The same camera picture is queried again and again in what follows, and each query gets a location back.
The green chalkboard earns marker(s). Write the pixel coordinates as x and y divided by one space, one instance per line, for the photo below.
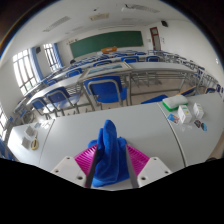
106 42

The dark small card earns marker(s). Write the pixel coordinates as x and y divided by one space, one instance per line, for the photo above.
204 127
197 123

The blue patterned card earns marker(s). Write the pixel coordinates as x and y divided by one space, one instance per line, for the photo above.
172 118

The group of blue chairs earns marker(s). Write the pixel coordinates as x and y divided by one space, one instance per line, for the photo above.
106 90

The brown door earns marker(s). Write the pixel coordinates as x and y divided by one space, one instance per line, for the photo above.
154 38

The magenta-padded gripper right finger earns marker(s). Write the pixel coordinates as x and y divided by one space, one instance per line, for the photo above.
154 168

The orange lectern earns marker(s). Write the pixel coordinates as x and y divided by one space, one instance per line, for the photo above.
109 49

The group of ceiling lights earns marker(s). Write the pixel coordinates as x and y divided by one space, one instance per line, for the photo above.
100 16

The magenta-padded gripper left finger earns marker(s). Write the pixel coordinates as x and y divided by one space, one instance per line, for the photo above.
68 168

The green and white box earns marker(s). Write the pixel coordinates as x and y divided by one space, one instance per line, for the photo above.
175 101

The grey-framed flat panel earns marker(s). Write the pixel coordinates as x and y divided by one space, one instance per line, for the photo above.
106 69

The large window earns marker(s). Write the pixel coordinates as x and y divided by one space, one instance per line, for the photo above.
25 71

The narrow window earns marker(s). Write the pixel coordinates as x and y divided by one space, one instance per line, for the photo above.
51 56

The black wall speaker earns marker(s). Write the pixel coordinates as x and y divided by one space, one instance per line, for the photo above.
164 23
38 50

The small white box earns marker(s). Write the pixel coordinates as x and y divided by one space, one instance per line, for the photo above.
198 110
184 114
31 130
26 142

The blue towel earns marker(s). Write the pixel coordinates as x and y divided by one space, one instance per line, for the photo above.
110 153

